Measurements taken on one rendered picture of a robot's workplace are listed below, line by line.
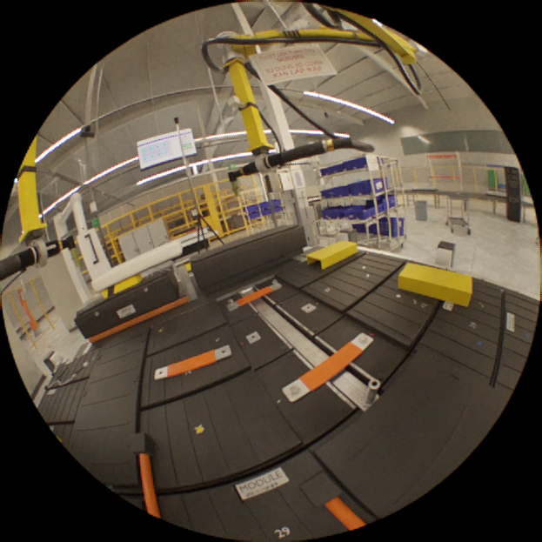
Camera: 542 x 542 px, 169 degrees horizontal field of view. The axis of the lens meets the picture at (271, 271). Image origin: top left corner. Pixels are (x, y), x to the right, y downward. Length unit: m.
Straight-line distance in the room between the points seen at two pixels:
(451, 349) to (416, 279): 0.16
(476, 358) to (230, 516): 0.33
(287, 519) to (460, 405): 0.20
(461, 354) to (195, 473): 0.36
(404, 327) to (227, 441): 0.29
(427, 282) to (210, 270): 0.57
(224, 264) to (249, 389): 0.42
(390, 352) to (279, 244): 0.50
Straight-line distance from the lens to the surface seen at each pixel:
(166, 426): 0.29
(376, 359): 0.28
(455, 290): 0.39
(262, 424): 0.23
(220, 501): 0.24
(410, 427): 0.23
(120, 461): 0.32
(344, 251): 0.57
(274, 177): 2.93
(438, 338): 0.32
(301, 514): 0.21
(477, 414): 0.26
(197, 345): 0.38
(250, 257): 0.61
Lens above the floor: 1.22
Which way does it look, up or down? 21 degrees down
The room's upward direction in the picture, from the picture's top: 15 degrees counter-clockwise
